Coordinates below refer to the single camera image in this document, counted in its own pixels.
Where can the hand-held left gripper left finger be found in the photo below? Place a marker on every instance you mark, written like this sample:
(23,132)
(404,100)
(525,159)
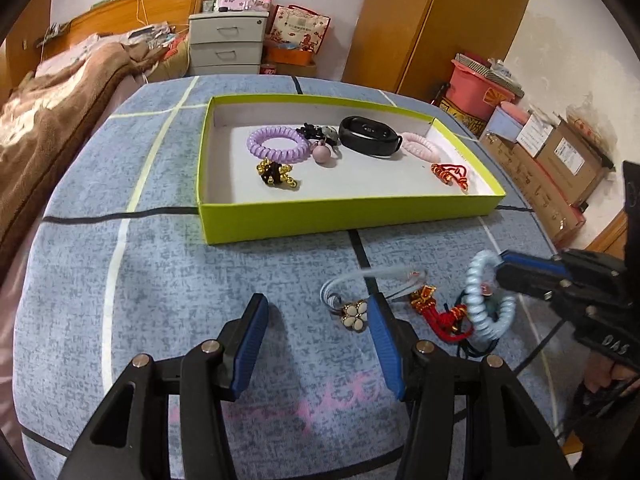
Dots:
(247,345)

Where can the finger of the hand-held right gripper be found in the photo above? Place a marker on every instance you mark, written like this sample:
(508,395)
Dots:
(525,282)
(535,264)

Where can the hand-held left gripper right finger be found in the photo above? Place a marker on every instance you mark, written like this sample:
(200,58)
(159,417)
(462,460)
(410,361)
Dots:
(385,350)

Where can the grey flower hair band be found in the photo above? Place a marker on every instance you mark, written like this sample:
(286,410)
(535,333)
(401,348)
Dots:
(356,315)

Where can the red knot tassel charm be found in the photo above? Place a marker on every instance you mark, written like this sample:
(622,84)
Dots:
(447,321)

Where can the yellow-green cardboard box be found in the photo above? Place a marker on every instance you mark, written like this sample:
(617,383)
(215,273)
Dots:
(325,222)

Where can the black smart band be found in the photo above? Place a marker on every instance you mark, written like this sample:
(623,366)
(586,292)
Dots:
(350,137)

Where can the person's right hand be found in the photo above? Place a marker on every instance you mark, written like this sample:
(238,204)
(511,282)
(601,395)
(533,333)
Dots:
(600,375)

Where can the long cardboard box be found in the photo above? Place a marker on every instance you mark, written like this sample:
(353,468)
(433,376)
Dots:
(530,190)

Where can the large cardboard box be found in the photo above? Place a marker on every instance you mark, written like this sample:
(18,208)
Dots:
(570,160)

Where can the white labelled box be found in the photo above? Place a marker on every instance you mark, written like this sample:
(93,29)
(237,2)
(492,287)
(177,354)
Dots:
(535,135)

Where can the pale blue box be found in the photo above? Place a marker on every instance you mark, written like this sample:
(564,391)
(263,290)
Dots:
(502,122)

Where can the yellow black patterned box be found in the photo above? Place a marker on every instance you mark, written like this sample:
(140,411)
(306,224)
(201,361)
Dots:
(462,117)

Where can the pink plastic bucket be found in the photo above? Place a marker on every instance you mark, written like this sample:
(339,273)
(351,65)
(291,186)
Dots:
(470,92)

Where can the pink bed sheet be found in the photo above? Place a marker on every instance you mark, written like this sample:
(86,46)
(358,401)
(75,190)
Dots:
(9,340)

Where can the tall wooden wardrobe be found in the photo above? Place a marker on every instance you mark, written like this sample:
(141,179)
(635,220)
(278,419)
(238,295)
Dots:
(400,25)

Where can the red can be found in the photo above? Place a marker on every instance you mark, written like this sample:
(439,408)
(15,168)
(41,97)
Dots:
(268,69)

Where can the white drawer cabinet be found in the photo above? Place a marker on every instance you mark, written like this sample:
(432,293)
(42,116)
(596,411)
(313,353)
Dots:
(225,55)

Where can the orange box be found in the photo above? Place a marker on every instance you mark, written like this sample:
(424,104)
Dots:
(290,56)

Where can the patterned pillow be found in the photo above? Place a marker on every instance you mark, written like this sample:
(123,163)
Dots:
(172,62)

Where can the brown blanket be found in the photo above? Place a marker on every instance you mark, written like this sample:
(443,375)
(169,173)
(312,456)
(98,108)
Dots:
(50,125)

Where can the red patterned gift bag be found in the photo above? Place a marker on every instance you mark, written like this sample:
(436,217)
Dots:
(300,30)

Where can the pink printed box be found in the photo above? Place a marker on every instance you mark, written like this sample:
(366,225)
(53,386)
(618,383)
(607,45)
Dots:
(240,2)

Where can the wooden headboard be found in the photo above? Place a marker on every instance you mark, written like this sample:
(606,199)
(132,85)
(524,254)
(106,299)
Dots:
(165,5)

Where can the wooden wardrobe with star stickers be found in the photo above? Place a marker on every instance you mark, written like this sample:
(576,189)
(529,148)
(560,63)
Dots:
(17,67)

